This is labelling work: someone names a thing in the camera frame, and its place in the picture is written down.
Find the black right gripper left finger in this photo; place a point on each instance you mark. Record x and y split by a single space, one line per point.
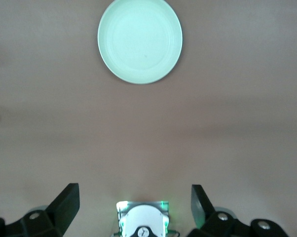
52 219

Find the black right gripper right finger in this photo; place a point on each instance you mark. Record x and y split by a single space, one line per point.
220 224

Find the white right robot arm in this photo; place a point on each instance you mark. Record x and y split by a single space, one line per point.
143 217

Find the brown table cover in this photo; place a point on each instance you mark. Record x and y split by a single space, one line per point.
212 123

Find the pale green round plate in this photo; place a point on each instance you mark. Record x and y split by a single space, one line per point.
138 42

